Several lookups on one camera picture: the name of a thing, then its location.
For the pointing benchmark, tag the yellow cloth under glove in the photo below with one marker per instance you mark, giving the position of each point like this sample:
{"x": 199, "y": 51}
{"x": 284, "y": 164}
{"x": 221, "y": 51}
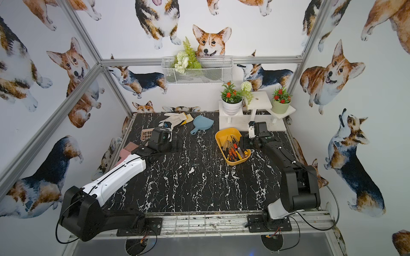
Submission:
{"x": 189, "y": 119}

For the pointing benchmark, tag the white pot red flowers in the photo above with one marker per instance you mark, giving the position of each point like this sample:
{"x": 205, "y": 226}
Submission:
{"x": 231, "y": 99}

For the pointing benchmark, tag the white hydrangea flower sprig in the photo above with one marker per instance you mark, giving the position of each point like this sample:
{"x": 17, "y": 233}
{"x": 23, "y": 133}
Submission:
{"x": 246, "y": 91}

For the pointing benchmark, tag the green fern with white flowers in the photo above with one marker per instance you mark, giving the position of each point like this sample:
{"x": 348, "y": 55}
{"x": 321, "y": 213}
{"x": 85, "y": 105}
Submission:
{"x": 186, "y": 59}

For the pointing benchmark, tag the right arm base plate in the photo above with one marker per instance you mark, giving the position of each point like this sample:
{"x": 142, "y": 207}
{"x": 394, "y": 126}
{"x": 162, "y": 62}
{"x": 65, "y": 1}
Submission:
{"x": 261, "y": 223}

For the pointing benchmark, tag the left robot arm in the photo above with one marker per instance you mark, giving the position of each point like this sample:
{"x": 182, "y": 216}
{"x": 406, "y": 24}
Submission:
{"x": 83, "y": 212}

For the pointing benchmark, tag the brown plastic slotted scoop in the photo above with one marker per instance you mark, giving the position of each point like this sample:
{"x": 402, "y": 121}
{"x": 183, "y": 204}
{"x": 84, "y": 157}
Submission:
{"x": 146, "y": 134}

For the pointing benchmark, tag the blue plastic dustpan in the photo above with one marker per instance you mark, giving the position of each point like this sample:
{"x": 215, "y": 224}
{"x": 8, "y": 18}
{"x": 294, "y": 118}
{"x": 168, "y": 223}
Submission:
{"x": 201, "y": 123}

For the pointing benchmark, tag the white stepped plant stand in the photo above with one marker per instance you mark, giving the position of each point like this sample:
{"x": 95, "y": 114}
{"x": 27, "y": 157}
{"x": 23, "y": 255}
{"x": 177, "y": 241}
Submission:
{"x": 260, "y": 111}

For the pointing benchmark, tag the pink hand brush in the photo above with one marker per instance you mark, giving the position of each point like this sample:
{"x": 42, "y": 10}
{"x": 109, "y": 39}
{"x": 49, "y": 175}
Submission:
{"x": 125, "y": 152}

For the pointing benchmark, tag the green pot red flowers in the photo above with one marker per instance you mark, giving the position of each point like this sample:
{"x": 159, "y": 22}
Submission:
{"x": 281, "y": 101}

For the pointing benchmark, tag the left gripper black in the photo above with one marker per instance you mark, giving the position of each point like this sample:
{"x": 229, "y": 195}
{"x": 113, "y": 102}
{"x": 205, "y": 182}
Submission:
{"x": 173, "y": 141}

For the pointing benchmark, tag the white work glove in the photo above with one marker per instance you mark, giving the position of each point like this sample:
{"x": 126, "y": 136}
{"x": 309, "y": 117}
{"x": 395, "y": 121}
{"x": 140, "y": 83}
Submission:
{"x": 172, "y": 120}

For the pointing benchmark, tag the white wire wall basket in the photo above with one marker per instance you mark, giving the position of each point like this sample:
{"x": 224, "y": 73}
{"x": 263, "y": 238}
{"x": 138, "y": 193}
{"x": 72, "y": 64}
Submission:
{"x": 214, "y": 70}

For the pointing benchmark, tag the yellow plastic storage box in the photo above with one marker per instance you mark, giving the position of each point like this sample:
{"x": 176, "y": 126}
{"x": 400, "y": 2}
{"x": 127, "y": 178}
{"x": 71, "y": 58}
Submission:
{"x": 228, "y": 141}

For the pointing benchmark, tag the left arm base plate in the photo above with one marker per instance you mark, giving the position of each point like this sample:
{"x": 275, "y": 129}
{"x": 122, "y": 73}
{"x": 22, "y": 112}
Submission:
{"x": 148, "y": 226}

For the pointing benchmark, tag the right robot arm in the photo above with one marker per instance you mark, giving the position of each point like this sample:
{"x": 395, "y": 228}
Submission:
{"x": 299, "y": 188}

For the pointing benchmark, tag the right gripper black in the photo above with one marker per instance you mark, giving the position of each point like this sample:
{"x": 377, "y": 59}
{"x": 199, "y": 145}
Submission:
{"x": 246, "y": 143}

